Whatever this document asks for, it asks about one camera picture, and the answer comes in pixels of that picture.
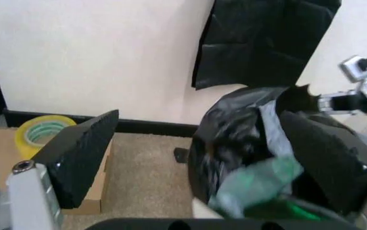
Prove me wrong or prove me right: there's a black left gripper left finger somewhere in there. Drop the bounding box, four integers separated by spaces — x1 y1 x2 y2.
5 109 120 230

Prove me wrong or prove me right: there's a black garbage bag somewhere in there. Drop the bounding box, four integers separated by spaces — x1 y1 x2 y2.
188 83 365 218

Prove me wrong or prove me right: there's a yellow clear tape roll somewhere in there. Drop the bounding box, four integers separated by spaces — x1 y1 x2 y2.
14 115 78 160

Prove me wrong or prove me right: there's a flat black plastic bag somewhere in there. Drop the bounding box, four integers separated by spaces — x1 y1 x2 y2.
191 0 343 91

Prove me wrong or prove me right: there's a finger of the silver-barred right gripper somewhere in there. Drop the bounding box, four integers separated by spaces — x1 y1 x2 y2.
316 90 367 115

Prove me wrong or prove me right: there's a small black floor piece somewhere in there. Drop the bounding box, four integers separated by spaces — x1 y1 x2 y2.
173 148 190 164

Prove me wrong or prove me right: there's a green translucent plastic bottle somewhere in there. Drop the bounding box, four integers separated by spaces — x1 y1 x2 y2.
208 155 306 219

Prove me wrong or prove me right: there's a black baseboard strip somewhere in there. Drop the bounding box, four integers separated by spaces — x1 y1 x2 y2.
2 109 201 139

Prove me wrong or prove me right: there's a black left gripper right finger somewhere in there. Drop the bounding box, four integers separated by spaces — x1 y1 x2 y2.
280 111 367 214

